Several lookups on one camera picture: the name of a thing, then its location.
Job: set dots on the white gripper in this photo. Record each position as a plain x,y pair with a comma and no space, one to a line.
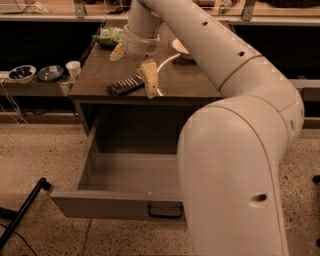
139,46

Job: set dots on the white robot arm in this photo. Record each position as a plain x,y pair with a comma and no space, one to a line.
229,151

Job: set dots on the open grey top drawer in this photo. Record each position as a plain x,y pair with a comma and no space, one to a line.
129,163

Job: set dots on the green chip bag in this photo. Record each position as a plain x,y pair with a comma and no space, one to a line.
110,36

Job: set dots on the white paper bowl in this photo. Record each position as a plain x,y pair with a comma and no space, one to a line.
178,46

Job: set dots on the white paper cup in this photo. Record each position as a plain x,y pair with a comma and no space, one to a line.
74,69

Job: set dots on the low side shelf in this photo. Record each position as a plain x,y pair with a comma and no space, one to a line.
37,88

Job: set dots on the blue grey bowl right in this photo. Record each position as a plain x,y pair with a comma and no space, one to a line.
51,73

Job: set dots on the blue white bowl left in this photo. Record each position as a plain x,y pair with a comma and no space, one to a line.
22,74

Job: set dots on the black metal stand leg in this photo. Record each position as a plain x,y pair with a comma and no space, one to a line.
15,216

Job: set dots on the black drawer handle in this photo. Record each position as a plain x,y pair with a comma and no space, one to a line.
171,213

